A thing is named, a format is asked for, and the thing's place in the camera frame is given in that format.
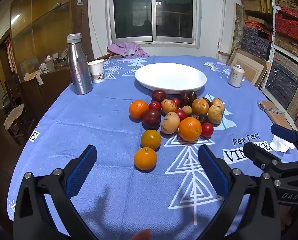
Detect wooden glass cabinet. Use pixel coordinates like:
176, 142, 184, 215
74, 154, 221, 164
10, 0, 93, 80

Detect white paper cup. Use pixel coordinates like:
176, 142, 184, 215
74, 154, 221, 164
87, 59, 105, 84

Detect wooden chair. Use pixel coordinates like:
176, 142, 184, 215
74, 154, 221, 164
104, 47, 119, 60

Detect white wall trunking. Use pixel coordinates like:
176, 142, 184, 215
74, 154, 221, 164
218, 0, 226, 53

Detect brown cardboard box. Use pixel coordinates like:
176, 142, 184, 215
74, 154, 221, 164
258, 101, 293, 130

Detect low wooden sideboard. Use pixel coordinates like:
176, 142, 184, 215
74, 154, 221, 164
20, 62, 74, 120

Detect yellow-green mandarin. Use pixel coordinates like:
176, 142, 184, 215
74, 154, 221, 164
140, 129, 162, 150

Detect person's left hand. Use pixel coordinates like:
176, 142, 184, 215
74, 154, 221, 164
129, 229, 152, 240

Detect wooden picture frames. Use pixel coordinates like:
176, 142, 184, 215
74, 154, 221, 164
228, 47, 272, 88

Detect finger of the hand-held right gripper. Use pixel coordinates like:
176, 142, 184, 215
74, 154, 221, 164
271, 124, 298, 160
243, 142, 282, 173

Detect pale beverage can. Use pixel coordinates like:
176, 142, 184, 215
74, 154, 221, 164
227, 64, 245, 88

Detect white oval plate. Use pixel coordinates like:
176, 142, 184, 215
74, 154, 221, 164
134, 63, 207, 92

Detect stack of patterned boxes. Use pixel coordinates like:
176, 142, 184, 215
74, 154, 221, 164
240, 0, 298, 130

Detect grey strap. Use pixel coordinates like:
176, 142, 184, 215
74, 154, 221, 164
258, 102, 286, 115

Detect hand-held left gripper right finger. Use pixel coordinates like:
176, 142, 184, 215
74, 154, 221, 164
198, 144, 282, 240

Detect person's right hand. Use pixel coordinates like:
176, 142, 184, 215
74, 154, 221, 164
280, 205, 294, 233

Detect sliding window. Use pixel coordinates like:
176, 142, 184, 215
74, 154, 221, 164
106, 0, 202, 48

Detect purple garment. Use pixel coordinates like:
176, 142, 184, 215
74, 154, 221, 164
107, 42, 151, 58

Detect stainless steel bottle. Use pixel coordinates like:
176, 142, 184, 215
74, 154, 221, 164
66, 33, 93, 96

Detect blue printed tablecloth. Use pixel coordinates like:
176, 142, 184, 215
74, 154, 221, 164
7, 55, 298, 240

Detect crumpled white tissue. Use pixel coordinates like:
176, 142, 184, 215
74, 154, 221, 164
269, 134, 296, 153

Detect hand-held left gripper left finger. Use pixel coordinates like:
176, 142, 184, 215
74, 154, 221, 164
13, 144, 98, 240

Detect patterned board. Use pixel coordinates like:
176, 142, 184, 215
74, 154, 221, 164
231, 3, 246, 55

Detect white metal shelf rack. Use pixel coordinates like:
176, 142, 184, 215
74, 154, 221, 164
260, 0, 298, 90

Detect orange mandarin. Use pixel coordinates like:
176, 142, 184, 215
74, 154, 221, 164
134, 147, 158, 171
178, 117, 202, 142
129, 100, 150, 119

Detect woven hand fan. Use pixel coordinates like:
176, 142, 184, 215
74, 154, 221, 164
4, 104, 24, 129

